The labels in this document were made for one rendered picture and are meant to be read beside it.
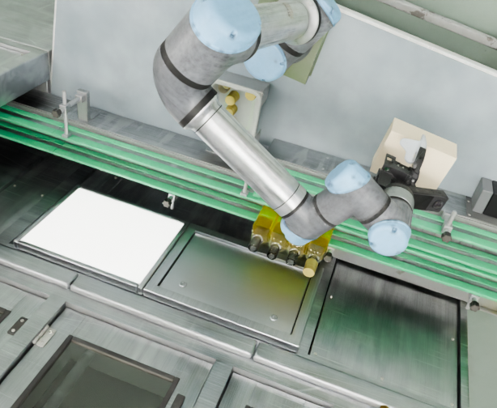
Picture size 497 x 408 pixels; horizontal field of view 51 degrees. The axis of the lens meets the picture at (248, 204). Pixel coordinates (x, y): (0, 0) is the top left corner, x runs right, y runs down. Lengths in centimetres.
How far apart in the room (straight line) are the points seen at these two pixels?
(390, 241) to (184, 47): 51
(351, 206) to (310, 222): 10
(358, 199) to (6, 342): 97
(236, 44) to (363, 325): 100
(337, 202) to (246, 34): 35
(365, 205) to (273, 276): 70
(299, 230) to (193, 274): 61
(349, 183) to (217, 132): 26
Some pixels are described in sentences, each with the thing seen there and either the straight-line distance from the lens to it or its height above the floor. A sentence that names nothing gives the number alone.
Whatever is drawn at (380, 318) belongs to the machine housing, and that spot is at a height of 107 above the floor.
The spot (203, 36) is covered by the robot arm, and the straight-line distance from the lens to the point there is 91.
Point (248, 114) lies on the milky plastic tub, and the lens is 173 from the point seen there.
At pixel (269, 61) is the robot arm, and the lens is 133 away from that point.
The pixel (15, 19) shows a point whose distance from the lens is 234.
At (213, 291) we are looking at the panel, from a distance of 155.
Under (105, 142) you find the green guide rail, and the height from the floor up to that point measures 91.
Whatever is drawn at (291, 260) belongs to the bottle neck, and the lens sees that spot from 153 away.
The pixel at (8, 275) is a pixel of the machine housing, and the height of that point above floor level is 142.
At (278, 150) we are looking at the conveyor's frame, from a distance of 169.
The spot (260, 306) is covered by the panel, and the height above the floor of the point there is 122.
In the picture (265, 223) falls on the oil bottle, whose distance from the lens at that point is 157.
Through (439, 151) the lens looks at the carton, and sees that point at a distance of 128.
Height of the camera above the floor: 227
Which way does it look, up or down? 52 degrees down
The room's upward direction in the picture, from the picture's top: 149 degrees counter-clockwise
